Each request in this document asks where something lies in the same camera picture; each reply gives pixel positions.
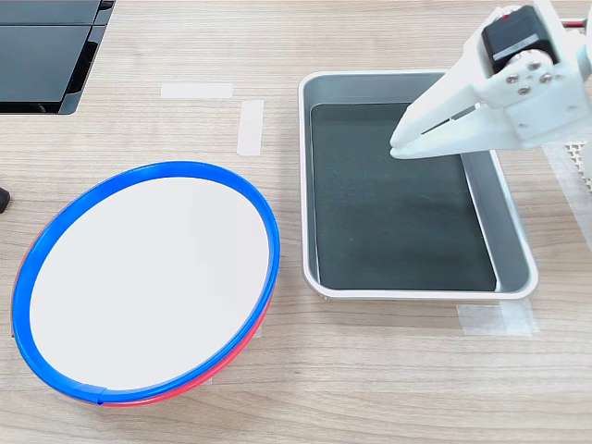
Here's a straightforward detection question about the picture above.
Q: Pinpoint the blue-rimmed round white plate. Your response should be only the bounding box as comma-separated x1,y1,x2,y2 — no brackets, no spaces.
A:
11,160,282,405

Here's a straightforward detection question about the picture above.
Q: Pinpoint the rectangular steel tray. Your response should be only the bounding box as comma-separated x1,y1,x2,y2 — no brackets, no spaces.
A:
298,69,540,301

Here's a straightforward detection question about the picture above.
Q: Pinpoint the black tray mat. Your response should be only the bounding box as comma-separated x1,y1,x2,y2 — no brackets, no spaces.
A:
309,102,499,292

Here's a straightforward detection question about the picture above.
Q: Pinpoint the black glossy device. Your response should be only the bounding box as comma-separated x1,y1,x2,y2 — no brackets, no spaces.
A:
0,0,116,116

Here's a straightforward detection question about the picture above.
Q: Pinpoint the red-rimmed round white plate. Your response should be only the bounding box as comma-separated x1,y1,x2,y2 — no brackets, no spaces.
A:
11,226,280,410

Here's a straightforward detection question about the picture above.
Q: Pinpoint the pale perforated base plate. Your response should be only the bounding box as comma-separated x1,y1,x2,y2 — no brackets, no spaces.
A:
564,140,592,195

